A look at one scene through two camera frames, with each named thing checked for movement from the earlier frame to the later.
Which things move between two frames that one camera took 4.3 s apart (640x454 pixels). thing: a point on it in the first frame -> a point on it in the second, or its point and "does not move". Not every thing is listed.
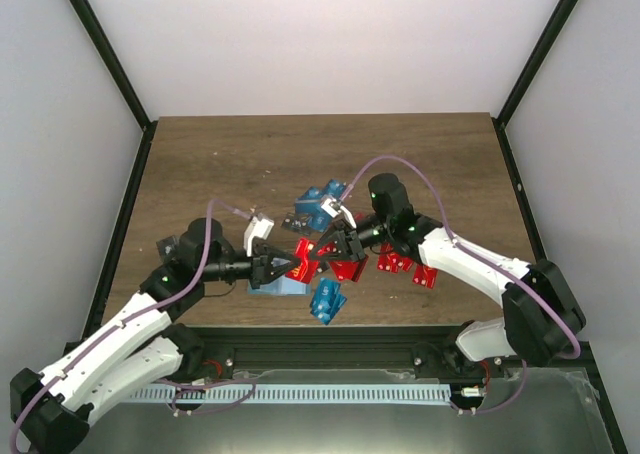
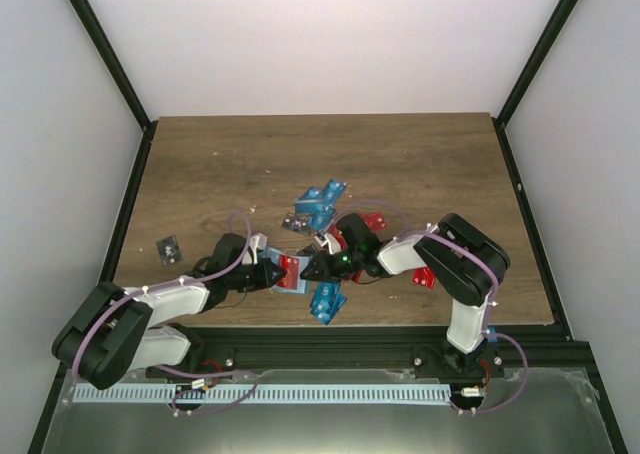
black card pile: (167, 249) does not move
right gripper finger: (338, 235) -> (318, 267)
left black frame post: (104, 55) does not move
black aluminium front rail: (436, 349) does not move
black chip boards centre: (298, 222) does not move
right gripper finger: (331, 256) -> (317, 271)
